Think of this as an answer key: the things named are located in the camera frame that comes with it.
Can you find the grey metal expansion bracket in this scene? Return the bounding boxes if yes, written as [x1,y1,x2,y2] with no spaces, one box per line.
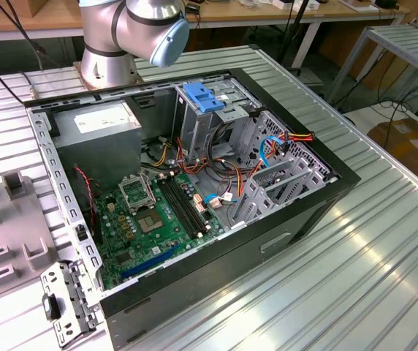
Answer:
[39,260,105,348]

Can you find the grey metal optical drive cage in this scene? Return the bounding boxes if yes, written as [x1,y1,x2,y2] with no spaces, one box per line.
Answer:
[174,75,263,165]

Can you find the orange red wire bundle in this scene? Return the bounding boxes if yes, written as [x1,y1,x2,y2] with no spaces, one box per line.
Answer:
[175,137,265,204]

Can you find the red orange yellow power wire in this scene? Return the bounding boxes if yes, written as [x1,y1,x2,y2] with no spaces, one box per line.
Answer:
[280,131,316,154]

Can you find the metal socket cover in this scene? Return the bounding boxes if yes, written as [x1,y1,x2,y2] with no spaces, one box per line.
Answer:
[117,171,158,216]

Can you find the yellow orange wire bundle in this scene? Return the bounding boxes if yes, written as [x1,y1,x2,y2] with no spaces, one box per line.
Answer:
[153,137,177,168]

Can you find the red fan wire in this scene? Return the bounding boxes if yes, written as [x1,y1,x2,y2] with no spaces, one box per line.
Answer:
[72,165,96,235]

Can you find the green motherboard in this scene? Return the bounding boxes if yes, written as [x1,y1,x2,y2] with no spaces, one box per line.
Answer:
[94,171,227,292]

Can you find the blue expansion slot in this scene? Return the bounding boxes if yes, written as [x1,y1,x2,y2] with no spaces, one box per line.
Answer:
[120,244,181,282]

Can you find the CPU socket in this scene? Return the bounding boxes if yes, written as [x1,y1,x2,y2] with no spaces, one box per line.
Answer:
[134,206,166,235]

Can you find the thin cable with plug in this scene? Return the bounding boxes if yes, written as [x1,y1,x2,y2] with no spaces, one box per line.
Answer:
[20,71,38,100]

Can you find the black tripod stand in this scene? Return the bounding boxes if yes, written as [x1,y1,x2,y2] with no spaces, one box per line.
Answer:
[278,0,311,74]

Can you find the small brown cardboard box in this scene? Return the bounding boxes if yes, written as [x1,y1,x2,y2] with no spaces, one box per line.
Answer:
[29,0,51,18]

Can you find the grey metal disk bay cage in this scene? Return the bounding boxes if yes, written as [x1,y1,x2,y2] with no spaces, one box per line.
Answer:
[230,109,341,230]

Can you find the black RAM slot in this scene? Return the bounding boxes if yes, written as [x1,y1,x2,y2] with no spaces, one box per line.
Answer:
[159,177,202,239]
[171,173,212,232]
[162,175,205,237]
[167,174,208,234]

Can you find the long wooden desk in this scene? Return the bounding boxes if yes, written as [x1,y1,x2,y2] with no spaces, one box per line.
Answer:
[0,0,411,70]

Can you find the blue plastic drive latch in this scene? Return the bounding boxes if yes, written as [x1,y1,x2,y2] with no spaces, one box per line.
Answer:
[181,82,225,114]

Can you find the large brown cardboard box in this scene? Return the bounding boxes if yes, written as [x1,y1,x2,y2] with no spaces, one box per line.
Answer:
[366,116,418,200]

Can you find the grey power supply unit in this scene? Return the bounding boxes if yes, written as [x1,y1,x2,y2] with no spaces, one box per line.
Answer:
[50,100,144,191]

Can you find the long blue data wire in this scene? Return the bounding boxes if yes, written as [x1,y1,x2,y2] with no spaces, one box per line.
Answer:
[258,134,281,171]

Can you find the black bracket latch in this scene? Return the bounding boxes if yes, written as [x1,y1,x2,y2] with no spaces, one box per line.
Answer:
[42,294,63,322]

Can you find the black open PC case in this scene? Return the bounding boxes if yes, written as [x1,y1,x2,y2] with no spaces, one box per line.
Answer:
[23,67,362,350]

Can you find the metal slat side table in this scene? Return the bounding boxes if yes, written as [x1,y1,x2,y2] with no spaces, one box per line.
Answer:
[327,24,418,107]

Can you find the short blue data wire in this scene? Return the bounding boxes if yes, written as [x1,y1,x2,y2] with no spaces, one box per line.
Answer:
[203,192,239,211]

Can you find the grey parts rack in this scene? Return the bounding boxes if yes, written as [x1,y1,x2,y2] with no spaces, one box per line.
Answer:
[0,171,62,306]

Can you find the white small boxes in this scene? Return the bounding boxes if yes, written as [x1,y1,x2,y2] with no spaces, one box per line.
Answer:
[273,0,322,12]

